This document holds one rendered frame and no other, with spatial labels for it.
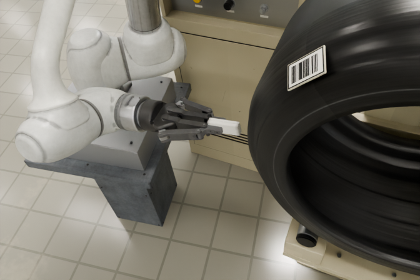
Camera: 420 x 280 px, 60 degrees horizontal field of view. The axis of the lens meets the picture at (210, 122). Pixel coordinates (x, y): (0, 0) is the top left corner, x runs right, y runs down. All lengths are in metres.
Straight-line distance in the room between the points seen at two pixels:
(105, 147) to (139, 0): 0.48
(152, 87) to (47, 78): 0.65
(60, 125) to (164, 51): 0.52
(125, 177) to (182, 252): 0.66
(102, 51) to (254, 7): 0.55
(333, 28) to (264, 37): 0.88
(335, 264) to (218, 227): 0.99
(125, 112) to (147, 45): 0.37
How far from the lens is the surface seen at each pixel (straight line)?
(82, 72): 1.22
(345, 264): 0.96
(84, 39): 1.21
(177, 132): 0.78
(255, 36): 1.36
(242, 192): 1.94
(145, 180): 1.26
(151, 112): 0.82
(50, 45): 0.81
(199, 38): 1.47
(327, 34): 0.48
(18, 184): 2.36
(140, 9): 1.11
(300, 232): 0.84
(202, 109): 0.81
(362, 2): 0.50
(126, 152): 1.22
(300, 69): 0.48
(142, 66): 1.22
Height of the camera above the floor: 1.68
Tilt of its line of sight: 49 degrees down
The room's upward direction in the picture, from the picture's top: 8 degrees counter-clockwise
